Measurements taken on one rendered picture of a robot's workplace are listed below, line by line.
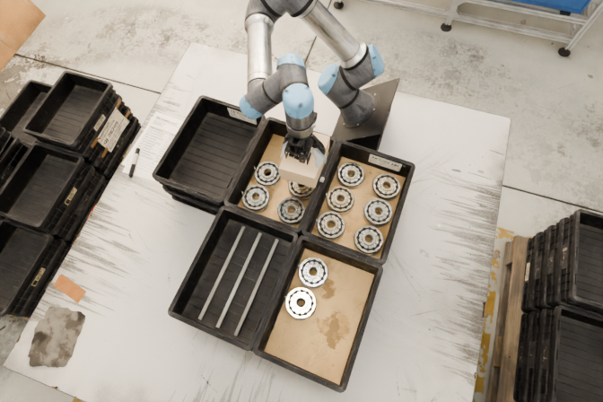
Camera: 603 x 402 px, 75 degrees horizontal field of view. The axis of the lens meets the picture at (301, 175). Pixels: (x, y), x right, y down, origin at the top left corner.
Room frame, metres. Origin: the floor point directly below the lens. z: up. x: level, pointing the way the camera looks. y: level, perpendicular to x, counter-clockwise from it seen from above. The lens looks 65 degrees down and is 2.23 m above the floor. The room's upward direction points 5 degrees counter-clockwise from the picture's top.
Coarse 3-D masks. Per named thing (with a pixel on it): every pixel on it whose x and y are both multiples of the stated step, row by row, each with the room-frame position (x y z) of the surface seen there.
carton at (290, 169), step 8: (320, 136) 0.66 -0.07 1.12; (328, 136) 0.65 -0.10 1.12; (328, 144) 0.65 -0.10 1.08; (288, 160) 0.58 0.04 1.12; (296, 160) 0.58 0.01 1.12; (312, 160) 0.57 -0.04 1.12; (280, 168) 0.55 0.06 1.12; (288, 168) 0.55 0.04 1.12; (296, 168) 0.55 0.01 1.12; (304, 168) 0.55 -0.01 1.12; (312, 168) 0.54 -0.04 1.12; (320, 168) 0.56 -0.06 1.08; (280, 176) 0.55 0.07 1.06; (288, 176) 0.54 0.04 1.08; (296, 176) 0.53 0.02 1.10; (304, 176) 0.52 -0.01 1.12; (312, 176) 0.52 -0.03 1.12; (304, 184) 0.52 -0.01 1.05; (312, 184) 0.51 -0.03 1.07
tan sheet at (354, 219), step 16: (352, 160) 0.71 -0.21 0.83; (336, 176) 0.64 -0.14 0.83; (352, 176) 0.64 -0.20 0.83; (368, 176) 0.63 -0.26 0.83; (400, 176) 0.62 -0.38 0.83; (352, 192) 0.57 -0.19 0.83; (368, 192) 0.56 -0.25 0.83; (400, 192) 0.55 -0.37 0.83; (352, 208) 0.50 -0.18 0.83; (352, 224) 0.44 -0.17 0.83; (368, 224) 0.44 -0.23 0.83; (336, 240) 0.39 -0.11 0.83; (352, 240) 0.38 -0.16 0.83; (368, 240) 0.38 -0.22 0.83; (384, 240) 0.37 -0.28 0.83
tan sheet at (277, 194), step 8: (272, 136) 0.85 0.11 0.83; (280, 136) 0.84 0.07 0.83; (272, 144) 0.81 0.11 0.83; (280, 144) 0.80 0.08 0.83; (272, 152) 0.77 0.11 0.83; (280, 152) 0.77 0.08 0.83; (264, 160) 0.74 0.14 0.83; (272, 160) 0.74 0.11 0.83; (280, 160) 0.73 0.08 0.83; (256, 184) 0.64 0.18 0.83; (280, 184) 0.63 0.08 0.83; (272, 192) 0.60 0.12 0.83; (280, 192) 0.59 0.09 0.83; (288, 192) 0.59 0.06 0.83; (240, 200) 0.57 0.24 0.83; (272, 200) 0.56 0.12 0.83; (280, 200) 0.56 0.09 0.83; (304, 200) 0.55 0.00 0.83; (272, 208) 0.53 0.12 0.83; (272, 216) 0.50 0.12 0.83
